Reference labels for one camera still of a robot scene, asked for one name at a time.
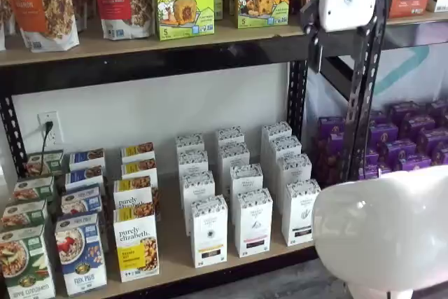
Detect blue flax plus oatmeal box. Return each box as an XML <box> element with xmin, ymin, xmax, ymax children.
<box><xmin>64</xmin><ymin>165</ymin><xmax>106</xmax><ymax>188</ymax></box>
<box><xmin>55</xmin><ymin>212</ymin><xmax>109</xmax><ymax>297</ymax></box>
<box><xmin>68</xmin><ymin>148</ymin><xmax>106</xmax><ymax>171</ymax></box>
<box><xmin>60</xmin><ymin>184</ymin><xmax>103</xmax><ymax>216</ymax></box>

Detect black power plug cord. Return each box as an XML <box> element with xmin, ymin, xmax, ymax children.
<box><xmin>38</xmin><ymin>120</ymin><xmax>54</xmax><ymax>176</ymax></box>

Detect white wall outlet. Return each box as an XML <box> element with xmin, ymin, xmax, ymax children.
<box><xmin>37</xmin><ymin>111</ymin><xmax>64</xmax><ymax>146</ymax></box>

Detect yellow purely elizabeth box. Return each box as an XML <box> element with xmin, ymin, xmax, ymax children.
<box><xmin>120</xmin><ymin>158</ymin><xmax>159</xmax><ymax>181</ymax></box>
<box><xmin>113</xmin><ymin>175</ymin><xmax>155</xmax><ymax>213</ymax></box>
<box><xmin>120</xmin><ymin>142</ymin><xmax>157</xmax><ymax>164</ymax></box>
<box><xmin>113</xmin><ymin>205</ymin><xmax>159</xmax><ymax>283</ymax></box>

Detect white tea box pink strip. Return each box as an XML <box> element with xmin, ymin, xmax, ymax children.
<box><xmin>234</xmin><ymin>188</ymin><xmax>274</xmax><ymax>258</ymax></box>
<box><xmin>229</xmin><ymin>163</ymin><xmax>265</xmax><ymax>195</ymax></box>
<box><xmin>218</xmin><ymin>142</ymin><xmax>251</xmax><ymax>174</ymax></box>
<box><xmin>214</xmin><ymin>127</ymin><xmax>246</xmax><ymax>149</ymax></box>

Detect white tea box green strip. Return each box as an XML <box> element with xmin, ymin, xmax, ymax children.
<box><xmin>260</xmin><ymin>121</ymin><xmax>293</xmax><ymax>146</ymax></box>
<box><xmin>268</xmin><ymin>135</ymin><xmax>303</xmax><ymax>160</ymax></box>
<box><xmin>275</xmin><ymin>153</ymin><xmax>313</xmax><ymax>190</ymax></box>
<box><xmin>281</xmin><ymin>179</ymin><xmax>322</xmax><ymax>248</ymax></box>

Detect orange purely elizabeth granola bag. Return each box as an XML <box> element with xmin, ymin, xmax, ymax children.
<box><xmin>1</xmin><ymin>0</ymin><xmax>81</xmax><ymax>52</ymax></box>

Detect black metal shelving rack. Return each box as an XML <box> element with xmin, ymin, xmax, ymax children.
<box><xmin>307</xmin><ymin>8</ymin><xmax>448</xmax><ymax>188</ymax></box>
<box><xmin>0</xmin><ymin>11</ymin><xmax>318</xmax><ymax>281</ymax></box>

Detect red purely elizabeth granola bag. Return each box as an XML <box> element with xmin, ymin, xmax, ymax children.
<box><xmin>92</xmin><ymin>0</ymin><xmax>158</xmax><ymax>40</ymax></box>

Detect blue purely elizabeth granola bag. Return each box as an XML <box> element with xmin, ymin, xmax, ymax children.
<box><xmin>0</xmin><ymin>0</ymin><xmax>8</xmax><ymax>51</ymax></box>

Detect green apple cinnamon oatmeal box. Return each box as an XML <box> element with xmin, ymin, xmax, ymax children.
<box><xmin>26</xmin><ymin>149</ymin><xmax>66</xmax><ymax>178</ymax></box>
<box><xmin>13</xmin><ymin>174</ymin><xmax>56</xmax><ymax>205</ymax></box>
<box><xmin>0</xmin><ymin>224</ymin><xmax>57</xmax><ymax>299</ymax></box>
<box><xmin>0</xmin><ymin>200</ymin><xmax>50</xmax><ymax>234</ymax></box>

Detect purple Annie's box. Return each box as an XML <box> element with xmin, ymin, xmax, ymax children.
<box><xmin>431</xmin><ymin>144</ymin><xmax>448</xmax><ymax>167</ymax></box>
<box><xmin>394</xmin><ymin>154</ymin><xmax>433</xmax><ymax>173</ymax></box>
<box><xmin>359</xmin><ymin>151</ymin><xmax>382</xmax><ymax>180</ymax></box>
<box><xmin>312</xmin><ymin>134</ymin><xmax>351</xmax><ymax>188</ymax></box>
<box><xmin>417</xmin><ymin>128</ymin><xmax>448</xmax><ymax>155</ymax></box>
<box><xmin>398</xmin><ymin>114</ymin><xmax>437</xmax><ymax>141</ymax></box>
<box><xmin>367</xmin><ymin>123</ymin><xmax>400</xmax><ymax>152</ymax></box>
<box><xmin>316</xmin><ymin>116</ymin><xmax>348</xmax><ymax>139</ymax></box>
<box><xmin>382</xmin><ymin>139</ymin><xmax>418</xmax><ymax>169</ymax></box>
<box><xmin>424</xmin><ymin>99</ymin><xmax>448</xmax><ymax>118</ymax></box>
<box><xmin>368</xmin><ymin>109</ymin><xmax>389</xmax><ymax>127</ymax></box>
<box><xmin>387</xmin><ymin>101</ymin><xmax>424</xmax><ymax>125</ymax></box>

